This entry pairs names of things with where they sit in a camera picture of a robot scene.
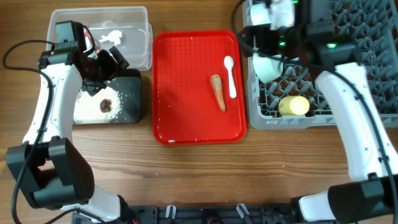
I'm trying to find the white tissue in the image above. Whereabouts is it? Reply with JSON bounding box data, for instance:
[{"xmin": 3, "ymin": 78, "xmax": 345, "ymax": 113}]
[{"xmin": 99, "ymin": 30, "xmax": 123, "ymax": 45}]

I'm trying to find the light blue bowl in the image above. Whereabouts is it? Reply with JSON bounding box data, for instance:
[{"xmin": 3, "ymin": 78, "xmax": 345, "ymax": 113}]
[{"xmin": 250, "ymin": 3, "xmax": 271, "ymax": 26}]

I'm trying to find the mint green bowl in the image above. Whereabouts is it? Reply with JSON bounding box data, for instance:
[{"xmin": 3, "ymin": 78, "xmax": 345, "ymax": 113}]
[{"xmin": 253, "ymin": 54, "xmax": 284, "ymax": 83}]

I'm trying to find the red snack wrapper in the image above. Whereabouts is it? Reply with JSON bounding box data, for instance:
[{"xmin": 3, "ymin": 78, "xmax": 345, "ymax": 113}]
[{"xmin": 83, "ymin": 27, "xmax": 100, "ymax": 55}]

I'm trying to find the brown food scrap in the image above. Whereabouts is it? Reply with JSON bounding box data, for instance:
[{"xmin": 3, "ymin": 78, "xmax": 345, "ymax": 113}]
[{"xmin": 99, "ymin": 99, "xmax": 112, "ymax": 113}]

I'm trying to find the white plastic spoon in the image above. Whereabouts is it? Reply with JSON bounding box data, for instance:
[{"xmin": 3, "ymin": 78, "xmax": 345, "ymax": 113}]
[{"xmin": 224, "ymin": 55, "xmax": 237, "ymax": 98}]

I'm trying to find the white rice pile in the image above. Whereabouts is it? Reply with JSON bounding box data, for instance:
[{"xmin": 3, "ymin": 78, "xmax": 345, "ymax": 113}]
[{"xmin": 73, "ymin": 87, "xmax": 121, "ymax": 124}]

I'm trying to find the orange carrot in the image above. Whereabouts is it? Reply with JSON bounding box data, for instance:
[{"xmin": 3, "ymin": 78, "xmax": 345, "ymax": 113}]
[{"xmin": 211, "ymin": 74, "xmax": 226, "ymax": 112}]

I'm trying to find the yellow plastic cup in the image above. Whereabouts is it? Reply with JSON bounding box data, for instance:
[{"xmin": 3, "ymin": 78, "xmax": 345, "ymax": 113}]
[{"xmin": 279, "ymin": 96, "xmax": 310, "ymax": 116}]

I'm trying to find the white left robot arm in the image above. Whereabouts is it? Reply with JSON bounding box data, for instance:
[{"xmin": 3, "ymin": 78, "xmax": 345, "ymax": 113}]
[{"xmin": 6, "ymin": 21, "xmax": 141, "ymax": 223}]

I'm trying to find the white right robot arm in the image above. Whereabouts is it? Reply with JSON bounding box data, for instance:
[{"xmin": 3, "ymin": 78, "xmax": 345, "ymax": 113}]
[{"xmin": 235, "ymin": 1, "xmax": 397, "ymax": 223}]

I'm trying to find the grey dishwasher rack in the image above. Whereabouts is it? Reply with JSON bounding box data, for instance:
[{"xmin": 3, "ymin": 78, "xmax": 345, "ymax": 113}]
[{"xmin": 248, "ymin": 0, "xmax": 397, "ymax": 129}]

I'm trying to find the black square bin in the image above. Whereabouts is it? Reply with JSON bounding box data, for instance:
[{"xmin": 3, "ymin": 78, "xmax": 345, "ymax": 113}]
[{"xmin": 100, "ymin": 69, "xmax": 141, "ymax": 124}]

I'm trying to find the clear plastic bin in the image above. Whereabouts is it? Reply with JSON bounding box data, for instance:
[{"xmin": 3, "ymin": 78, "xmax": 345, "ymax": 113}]
[{"xmin": 47, "ymin": 6, "xmax": 152, "ymax": 71}]

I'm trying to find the red plastic tray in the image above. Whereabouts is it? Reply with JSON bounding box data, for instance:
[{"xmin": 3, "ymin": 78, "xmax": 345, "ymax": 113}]
[{"xmin": 152, "ymin": 30, "xmax": 247, "ymax": 146}]

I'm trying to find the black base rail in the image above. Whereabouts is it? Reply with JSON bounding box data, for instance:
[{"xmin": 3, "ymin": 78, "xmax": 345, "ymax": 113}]
[{"xmin": 71, "ymin": 203, "xmax": 299, "ymax": 224}]

